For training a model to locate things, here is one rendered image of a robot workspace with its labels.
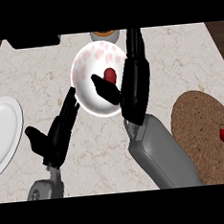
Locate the white plate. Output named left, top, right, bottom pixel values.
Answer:
left=0, top=94, right=29, bottom=179

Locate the grey cup with orange rim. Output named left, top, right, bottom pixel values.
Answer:
left=89, top=29, right=122, bottom=45

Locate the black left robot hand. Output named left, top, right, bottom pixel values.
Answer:
left=21, top=85, right=86, bottom=172

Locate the white bowl with pink spots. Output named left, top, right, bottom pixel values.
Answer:
left=67, top=38, right=133, bottom=121

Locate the red tomato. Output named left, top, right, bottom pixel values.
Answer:
left=102, top=66, right=118, bottom=86

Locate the black appliance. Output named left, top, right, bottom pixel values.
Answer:
left=8, top=34, right=62, bottom=51

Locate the brown round placemat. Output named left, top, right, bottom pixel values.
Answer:
left=168, top=88, right=224, bottom=189

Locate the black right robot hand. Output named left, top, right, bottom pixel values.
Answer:
left=87, top=27, right=155, bottom=131

